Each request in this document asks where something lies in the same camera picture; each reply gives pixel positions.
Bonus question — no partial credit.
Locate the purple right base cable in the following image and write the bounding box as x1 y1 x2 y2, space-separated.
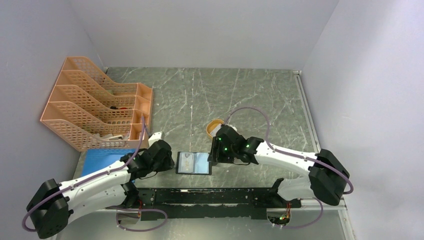
269 198 324 230

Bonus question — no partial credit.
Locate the orange mesh file organizer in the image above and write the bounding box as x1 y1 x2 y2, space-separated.
40 56 154 152

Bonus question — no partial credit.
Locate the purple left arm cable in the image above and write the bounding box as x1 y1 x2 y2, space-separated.
21 115 148 232

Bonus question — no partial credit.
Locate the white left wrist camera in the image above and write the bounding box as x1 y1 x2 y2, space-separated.
148 131 165 146

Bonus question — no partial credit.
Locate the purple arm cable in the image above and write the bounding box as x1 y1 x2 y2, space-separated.
223 106 355 195
21 115 148 232

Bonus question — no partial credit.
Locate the black leather card holder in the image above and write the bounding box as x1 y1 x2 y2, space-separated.
175 151 212 175

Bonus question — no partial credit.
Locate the orange oval tray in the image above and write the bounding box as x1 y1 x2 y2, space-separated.
206 118 224 139

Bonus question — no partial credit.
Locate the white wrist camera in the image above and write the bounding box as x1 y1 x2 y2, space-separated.
227 124 238 132
148 131 165 146

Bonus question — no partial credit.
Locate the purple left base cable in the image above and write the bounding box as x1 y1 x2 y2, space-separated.
109 206 169 233

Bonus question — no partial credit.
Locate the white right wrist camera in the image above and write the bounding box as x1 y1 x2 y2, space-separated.
227 124 238 132

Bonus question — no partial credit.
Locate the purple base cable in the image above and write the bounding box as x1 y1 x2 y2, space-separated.
109 206 169 233
269 198 324 230

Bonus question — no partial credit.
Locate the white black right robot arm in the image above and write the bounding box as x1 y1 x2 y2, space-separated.
208 125 350 207

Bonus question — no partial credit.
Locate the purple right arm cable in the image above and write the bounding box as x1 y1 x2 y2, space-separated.
223 106 355 195

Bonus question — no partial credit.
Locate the white VIP card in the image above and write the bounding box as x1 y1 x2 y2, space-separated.
178 152 194 174

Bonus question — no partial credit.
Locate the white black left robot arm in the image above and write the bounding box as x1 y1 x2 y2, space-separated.
22 139 174 239

